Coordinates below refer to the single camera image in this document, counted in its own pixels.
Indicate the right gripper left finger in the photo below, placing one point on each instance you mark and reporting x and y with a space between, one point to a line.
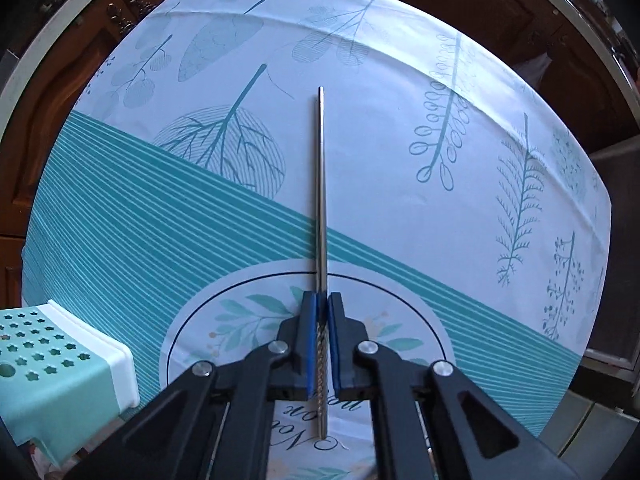
213 422

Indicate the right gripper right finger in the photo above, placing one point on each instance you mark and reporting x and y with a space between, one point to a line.
431 421

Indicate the stainless steel chopstick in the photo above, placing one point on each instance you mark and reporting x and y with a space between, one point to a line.
322 374

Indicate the green plastic utensil holder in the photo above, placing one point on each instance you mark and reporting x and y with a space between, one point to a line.
62 380

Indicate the teal leaf-print tablecloth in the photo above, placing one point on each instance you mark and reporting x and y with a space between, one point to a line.
176 212

